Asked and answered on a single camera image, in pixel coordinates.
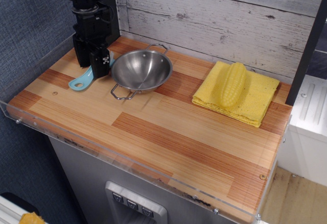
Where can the light blue dish brush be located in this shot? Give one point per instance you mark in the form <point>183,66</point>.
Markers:
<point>83,81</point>

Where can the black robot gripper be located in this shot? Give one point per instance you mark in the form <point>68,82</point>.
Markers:
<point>91,30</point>

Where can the yellow toy corn cob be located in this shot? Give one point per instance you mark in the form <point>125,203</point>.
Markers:
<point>231,85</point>

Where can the white ridged counter unit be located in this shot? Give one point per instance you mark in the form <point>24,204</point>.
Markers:
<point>303,149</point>

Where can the small steel pan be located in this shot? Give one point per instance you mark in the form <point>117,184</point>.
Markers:
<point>141,71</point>

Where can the silver dispenser button panel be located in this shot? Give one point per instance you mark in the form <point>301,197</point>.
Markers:
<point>130,207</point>

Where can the yellow object at corner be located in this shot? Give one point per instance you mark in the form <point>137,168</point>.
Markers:
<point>31,218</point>

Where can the grey toy fridge cabinet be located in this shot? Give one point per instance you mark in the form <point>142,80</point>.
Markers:
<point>88,174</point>

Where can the folded yellow cloth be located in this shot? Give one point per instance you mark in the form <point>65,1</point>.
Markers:
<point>253,102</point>

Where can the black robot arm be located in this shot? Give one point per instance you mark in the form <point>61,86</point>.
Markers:
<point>87,4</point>

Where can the black left frame post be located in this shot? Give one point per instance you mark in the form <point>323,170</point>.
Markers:
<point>114,23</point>

